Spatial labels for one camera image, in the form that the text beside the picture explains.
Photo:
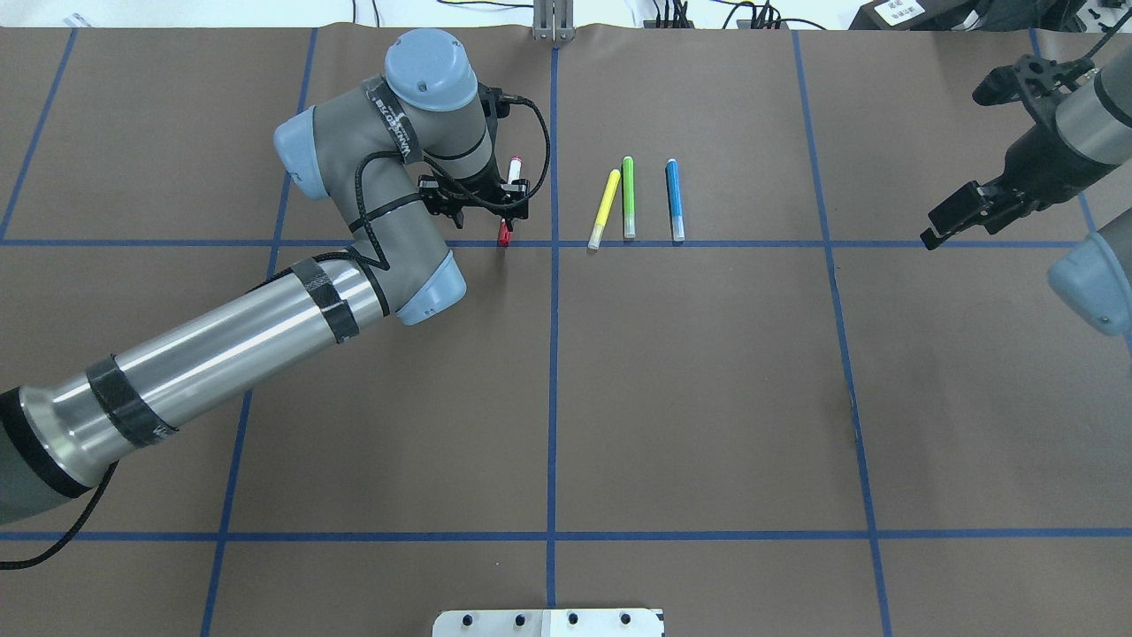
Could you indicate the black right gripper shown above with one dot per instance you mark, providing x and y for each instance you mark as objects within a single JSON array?
[{"x": 1036, "y": 165}]

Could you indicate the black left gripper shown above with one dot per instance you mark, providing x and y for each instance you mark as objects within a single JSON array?
[{"x": 478, "y": 188}]

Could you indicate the red marker pen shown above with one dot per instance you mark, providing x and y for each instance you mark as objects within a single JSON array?
[{"x": 513, "y": 192}]

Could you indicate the blue marker pen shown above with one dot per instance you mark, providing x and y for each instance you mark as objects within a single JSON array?
[{"x": 675, "y": 200}]

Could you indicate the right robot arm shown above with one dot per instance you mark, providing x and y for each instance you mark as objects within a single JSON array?
[{"x": 1080, "y": 133}]

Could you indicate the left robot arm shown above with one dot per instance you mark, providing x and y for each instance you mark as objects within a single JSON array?
[{"x": 416, "y": 141}]

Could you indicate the yellow marker pen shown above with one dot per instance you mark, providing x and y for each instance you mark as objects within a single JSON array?
[{"x": 608, "y": 196}]

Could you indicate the green marker pen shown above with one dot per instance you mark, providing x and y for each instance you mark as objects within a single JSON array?
[{"x": 627, "y": 171}]

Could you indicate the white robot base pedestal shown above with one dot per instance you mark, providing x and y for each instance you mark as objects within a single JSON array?
[{"x": 551, "y": 622}]

